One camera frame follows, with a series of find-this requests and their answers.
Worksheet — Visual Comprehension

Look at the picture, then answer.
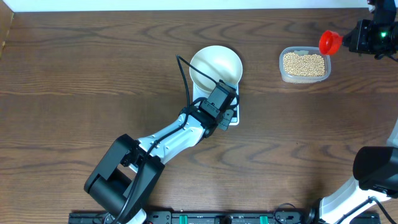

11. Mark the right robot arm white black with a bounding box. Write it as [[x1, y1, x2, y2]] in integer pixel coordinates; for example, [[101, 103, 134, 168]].
[[306, 19, 397, 223]]

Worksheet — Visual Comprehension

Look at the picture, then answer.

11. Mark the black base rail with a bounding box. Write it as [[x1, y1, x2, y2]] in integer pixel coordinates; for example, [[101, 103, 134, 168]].
[[68, 211, 303, 224]]

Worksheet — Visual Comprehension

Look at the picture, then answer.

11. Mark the red plastic measuring scoop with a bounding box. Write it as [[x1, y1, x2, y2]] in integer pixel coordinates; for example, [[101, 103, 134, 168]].
[[318, 30, 343, 55]]

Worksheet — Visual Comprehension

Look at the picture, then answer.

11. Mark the clear plastic container of soybeans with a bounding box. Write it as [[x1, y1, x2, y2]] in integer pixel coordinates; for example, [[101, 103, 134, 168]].
[[279, 47, 331, 84]]

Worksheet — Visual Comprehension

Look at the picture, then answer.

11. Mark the white digital kitchen scale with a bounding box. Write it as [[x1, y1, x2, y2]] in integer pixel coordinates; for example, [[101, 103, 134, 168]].
[[192, 81, 240, 126]]

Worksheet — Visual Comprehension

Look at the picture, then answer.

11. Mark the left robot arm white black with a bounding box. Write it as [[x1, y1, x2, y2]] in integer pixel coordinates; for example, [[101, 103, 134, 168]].
[[84, 93, 237, 223]]

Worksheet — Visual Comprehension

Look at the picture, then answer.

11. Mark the cream round bowl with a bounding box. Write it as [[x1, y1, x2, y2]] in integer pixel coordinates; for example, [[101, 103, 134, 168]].
[[189, 45, 243, 97]]

